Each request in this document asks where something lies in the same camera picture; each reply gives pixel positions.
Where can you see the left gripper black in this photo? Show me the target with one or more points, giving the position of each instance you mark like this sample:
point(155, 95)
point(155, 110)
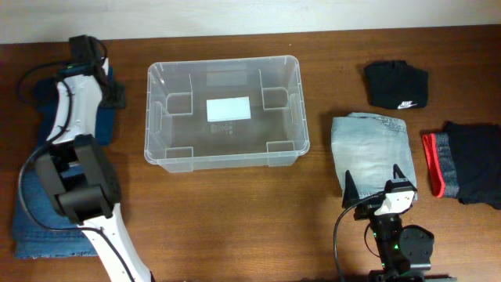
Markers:
point(113, 95)

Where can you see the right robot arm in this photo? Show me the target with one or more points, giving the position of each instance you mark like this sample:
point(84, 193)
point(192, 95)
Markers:
point(404, 251)

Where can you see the blue denim jeans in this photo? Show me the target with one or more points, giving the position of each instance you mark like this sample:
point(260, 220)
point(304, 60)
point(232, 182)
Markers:
point(34, 242)

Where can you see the clear plastic storage container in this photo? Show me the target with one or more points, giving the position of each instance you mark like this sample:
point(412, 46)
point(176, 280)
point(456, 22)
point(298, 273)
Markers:
point(180, 139)

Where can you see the light grey folded jeans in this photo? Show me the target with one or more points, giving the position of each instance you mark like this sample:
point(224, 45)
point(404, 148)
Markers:
point(368, 146)

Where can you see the black Nike folded garment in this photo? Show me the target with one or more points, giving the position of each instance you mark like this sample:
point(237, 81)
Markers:
point(395, 85)

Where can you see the dark teal shirt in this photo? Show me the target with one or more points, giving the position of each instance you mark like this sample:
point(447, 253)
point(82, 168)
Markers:
point(45, 89)

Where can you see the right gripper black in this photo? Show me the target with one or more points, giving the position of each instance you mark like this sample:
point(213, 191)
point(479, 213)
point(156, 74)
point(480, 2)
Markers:
point(351, 196)

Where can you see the black shorts red grey waistband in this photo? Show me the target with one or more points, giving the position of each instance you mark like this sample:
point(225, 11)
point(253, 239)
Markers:
point(464, 163)

